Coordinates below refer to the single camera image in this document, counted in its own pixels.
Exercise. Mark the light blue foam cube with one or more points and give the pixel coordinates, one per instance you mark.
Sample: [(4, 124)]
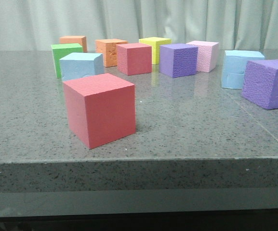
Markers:
[(234, 66), (79, 64)]

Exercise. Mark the large red foam cube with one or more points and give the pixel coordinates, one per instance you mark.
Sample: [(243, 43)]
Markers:
[(100, 108)]

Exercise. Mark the pink-red foam cube middle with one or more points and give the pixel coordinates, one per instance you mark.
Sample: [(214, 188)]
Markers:
[(134, 58)]

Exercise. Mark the purple foam cube middle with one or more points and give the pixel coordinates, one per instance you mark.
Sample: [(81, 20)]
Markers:
[(178, 60)]

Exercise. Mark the orange foam cube dented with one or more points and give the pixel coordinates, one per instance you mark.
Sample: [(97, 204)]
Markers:
[(108, 47)]

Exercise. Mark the yellow foam cube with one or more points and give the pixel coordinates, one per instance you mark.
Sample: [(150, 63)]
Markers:
[(155, 42)]

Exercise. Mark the light pink foam cube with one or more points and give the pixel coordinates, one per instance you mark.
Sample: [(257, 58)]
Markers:
[(208, 53)]

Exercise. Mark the orange foam cube back left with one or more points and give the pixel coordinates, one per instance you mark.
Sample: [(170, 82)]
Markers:
[(82, 40)]

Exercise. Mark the green foam cube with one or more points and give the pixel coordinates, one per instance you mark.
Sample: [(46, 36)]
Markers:
[(61, 50)]

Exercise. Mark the large purple foam cube right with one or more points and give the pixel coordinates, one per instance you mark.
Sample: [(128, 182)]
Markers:
[(261, 83)]

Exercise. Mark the white curtain backdrop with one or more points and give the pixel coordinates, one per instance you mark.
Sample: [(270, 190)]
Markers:
[(34, 25)]

